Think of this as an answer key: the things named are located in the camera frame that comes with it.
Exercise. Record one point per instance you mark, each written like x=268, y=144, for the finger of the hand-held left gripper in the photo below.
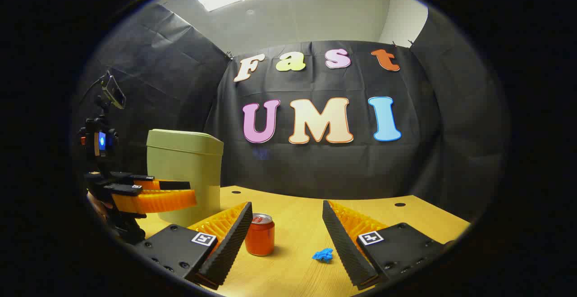
x=171, y=185
x=157, y=201

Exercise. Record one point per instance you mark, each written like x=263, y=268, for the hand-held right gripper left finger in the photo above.
x=227, y=247

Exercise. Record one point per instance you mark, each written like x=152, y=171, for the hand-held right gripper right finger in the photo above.
x=345, y=247

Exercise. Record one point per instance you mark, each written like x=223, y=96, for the blue paper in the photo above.
x=323, y=255

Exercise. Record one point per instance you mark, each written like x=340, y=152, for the green desktop garbage bin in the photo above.
x=185, y=166

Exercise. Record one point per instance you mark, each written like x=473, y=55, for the orange pop can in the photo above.
x=260, y=238

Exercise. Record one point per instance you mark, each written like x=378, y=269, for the wooden desktop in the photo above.
x=297, y=216

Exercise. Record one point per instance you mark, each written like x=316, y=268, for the black backdrop cloth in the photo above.
x=315, y=166

